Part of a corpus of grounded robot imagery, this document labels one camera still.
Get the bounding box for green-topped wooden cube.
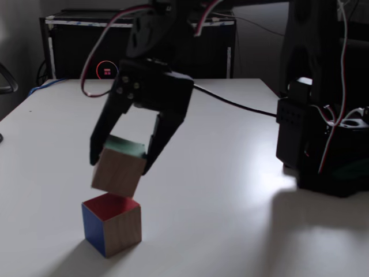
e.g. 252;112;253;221
91;135;148;199

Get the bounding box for red-topped wooden cube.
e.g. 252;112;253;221
81;192;142;259

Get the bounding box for black box with red light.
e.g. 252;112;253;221
39;8;239;81

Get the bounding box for grey chair armrest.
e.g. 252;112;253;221
0;62;19;95

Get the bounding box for red white black servo wire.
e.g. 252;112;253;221
80;5;158;98
193;0;221;38
318;0;350;174

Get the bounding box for blue cable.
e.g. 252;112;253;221
28;77;69;96

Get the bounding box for black power cable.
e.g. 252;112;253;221
192;83;280;118

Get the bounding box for white camera cable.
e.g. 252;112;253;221
340;106;369;125

